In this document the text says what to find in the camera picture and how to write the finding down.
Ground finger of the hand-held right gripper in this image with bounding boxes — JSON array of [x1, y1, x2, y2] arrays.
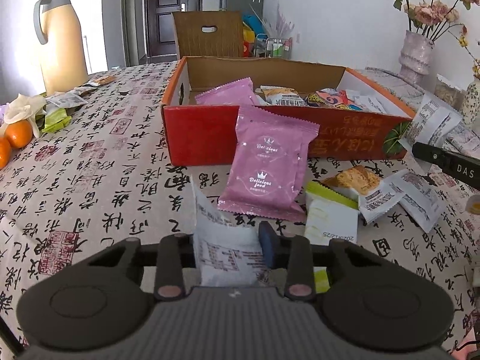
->
[[412, 142, 480, 192]]

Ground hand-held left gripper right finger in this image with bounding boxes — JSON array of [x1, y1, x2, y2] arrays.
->
[[259, 221, 385, 301]]

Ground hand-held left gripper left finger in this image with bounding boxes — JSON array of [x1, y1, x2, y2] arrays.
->
[[90, 234, 196, 301]]

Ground pink snack packet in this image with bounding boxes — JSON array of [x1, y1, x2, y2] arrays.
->
[[195, 77, 260, 106], [217, 105, 320, 223]]

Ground red cardboard box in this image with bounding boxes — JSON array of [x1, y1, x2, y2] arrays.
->
[[161, 56, 417, 166]]

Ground red blue snack packet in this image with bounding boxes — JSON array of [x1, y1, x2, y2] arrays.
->
[[305, 88, 362, 111]]

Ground tan white snack packet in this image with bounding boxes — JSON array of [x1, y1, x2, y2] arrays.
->
[[260, 85, 299, 106]]

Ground person's right forearm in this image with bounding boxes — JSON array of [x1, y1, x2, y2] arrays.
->
[[452, 341, 480, 360]]

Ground floral ceramic vase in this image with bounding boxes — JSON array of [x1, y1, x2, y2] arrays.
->
[[460, 79, 480, 128]]

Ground green white snack packet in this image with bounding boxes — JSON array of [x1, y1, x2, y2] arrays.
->
[[304, 181, 360, 242]]

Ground clear jar of cereal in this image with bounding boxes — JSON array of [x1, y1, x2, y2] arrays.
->
[[435, 74, 466, 109]]

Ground toast snack packet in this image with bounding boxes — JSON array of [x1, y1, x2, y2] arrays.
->
[[322, 165, 404, 226]]

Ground pink textured vase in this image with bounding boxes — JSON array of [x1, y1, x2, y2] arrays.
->
[[398, 30, 435, 85]]

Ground yellow blossom branches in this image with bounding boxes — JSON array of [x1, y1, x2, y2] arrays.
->
[[457, 26, 480, 79]]

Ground dried rose bouquet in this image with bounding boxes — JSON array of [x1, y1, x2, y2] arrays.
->
[[386, 0, 480, 42]]

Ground small white snack packet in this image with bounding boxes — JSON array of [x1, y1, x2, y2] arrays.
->
[[47, 92, 89, 111]]

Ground orange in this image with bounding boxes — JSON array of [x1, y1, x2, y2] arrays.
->
[[5, 119, 34, 149], [0, 137, 12, 169]]

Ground cream crumpled bag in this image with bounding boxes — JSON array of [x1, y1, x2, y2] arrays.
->
[[4, 94, 47, 137]]

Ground dried lavender bundle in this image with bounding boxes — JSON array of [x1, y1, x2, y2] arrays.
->
[[262, 2, 297, 40]]

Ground blue plastic bag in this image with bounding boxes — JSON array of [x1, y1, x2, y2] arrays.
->
[[242, 15, 265, 32]]

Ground dark brown door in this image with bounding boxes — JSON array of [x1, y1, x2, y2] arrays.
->
[[144, 0, 203, 59]]

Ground yellow thermos jug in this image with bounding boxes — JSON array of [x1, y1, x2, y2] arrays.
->
[[34, 0, 89, 94]]

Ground wire rack with bottles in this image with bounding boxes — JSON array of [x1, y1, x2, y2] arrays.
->
[[264, 37, 293, 60]]

